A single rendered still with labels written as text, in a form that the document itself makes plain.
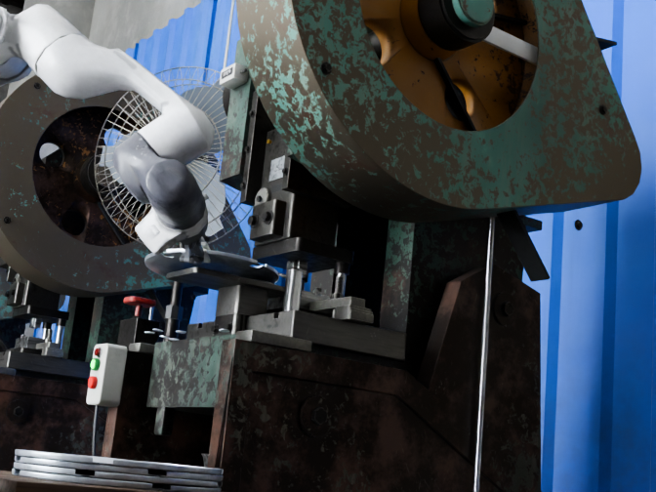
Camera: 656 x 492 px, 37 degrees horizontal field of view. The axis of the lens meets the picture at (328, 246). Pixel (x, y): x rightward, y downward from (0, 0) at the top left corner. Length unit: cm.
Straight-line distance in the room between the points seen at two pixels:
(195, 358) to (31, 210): 144
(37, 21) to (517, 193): 100
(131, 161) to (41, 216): 173
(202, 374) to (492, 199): 69
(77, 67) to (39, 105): 170
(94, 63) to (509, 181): 86
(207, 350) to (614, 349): 138
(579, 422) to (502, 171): 119
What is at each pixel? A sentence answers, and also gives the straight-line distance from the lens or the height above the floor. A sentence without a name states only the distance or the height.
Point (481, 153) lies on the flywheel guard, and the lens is 199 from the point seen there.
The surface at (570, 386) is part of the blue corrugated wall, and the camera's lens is 306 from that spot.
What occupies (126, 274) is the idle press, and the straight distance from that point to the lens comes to 346.
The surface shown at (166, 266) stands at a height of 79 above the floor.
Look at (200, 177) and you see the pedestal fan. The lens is 298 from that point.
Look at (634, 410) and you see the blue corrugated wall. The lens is 291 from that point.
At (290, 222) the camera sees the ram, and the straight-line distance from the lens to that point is 214.
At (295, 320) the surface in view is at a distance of 193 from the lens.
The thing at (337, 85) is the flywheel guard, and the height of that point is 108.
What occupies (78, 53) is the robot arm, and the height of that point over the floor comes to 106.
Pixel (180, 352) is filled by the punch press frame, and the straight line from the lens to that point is 213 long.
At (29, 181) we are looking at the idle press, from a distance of 339.
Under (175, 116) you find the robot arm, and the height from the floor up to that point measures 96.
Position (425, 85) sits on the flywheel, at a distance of 202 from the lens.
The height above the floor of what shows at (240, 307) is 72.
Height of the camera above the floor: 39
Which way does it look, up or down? 13 degrees up
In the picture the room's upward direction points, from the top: 6 degrees clockwise
